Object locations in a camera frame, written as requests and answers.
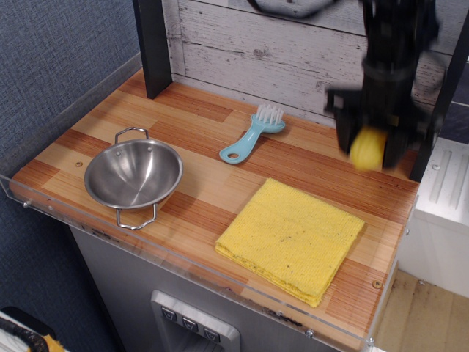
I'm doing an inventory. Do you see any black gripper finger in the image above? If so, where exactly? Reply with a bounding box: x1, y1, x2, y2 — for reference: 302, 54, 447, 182
383, 129, 418, 169
335, 111, 363, 155

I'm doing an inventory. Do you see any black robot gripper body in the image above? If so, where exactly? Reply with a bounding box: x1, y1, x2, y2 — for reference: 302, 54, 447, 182
325, 71, 438, 141

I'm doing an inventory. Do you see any yellow toy corn cob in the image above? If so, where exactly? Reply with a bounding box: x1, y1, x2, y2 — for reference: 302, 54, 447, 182
350, 126, 388, 171

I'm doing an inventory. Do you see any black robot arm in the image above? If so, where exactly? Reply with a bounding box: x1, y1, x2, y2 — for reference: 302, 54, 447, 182
325, 1, 439, 171

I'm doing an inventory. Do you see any small yellow object bottom left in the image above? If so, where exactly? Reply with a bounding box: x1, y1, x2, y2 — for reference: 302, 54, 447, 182
43, 334, 66, 352

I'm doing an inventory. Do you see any light blue dish brush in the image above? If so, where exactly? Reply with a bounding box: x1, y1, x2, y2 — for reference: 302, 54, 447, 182
219, 104, 286, 164

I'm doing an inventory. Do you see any white ridged side cabinet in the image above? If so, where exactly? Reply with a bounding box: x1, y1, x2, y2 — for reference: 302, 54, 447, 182
396, 138, 468, 297

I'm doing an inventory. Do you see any folded yellow cloth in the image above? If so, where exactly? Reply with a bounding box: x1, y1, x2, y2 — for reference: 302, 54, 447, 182
215, 178, 365, 308

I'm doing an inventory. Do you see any silver dispenser button panel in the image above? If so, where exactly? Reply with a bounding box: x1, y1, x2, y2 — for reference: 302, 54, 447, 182
151, 290, 241, 351

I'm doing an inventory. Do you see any grey toy fridge cabinet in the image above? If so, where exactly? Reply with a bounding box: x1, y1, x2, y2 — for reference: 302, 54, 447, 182
68, 223, 352, 352

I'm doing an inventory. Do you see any clear acrylic edge guard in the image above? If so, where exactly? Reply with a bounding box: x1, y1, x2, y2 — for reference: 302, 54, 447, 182
1, 73, 418, 351

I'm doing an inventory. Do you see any black right frame post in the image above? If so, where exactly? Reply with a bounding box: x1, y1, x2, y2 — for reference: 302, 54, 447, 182
410, 1, 468, 181

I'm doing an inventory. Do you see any black frame post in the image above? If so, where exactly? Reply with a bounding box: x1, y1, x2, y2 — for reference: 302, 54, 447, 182
133, 0, 173, 99
410, 1, 468, 181

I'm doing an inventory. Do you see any stainless steel two-handled bowl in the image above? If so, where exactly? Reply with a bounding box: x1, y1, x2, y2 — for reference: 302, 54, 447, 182
84, 126, 184, 230

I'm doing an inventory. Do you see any black left frame post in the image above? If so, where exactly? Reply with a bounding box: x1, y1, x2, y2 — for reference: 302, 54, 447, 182
133, 0, 173, 99

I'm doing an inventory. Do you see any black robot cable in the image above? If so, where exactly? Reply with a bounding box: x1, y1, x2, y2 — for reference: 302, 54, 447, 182
0, 317, 48, 352

